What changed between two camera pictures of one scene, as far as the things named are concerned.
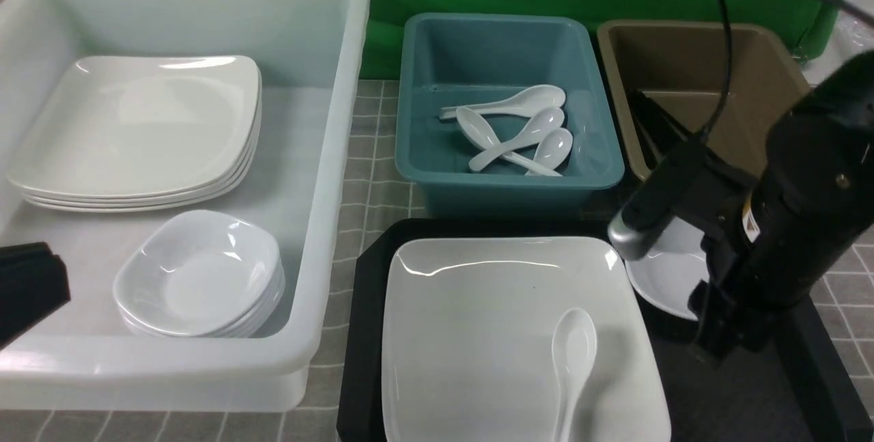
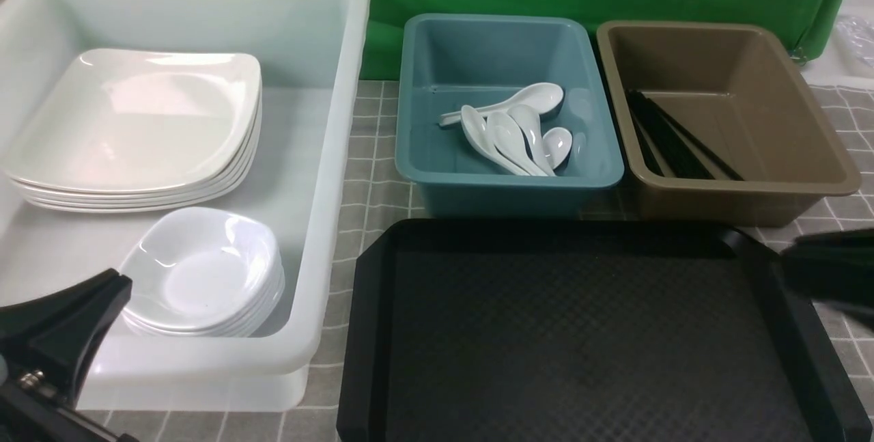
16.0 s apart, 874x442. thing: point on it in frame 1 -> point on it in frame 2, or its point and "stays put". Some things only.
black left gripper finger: x=33 y=282 -> x=52 y=337
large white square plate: x=468 y=349 -> x=136 y=120
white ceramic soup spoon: x=573 y=346 -> x=511 y=142
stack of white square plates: x=143 y=134 stays put
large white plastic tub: x=308 y=33 stays put
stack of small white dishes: x=201 y=273 stays put
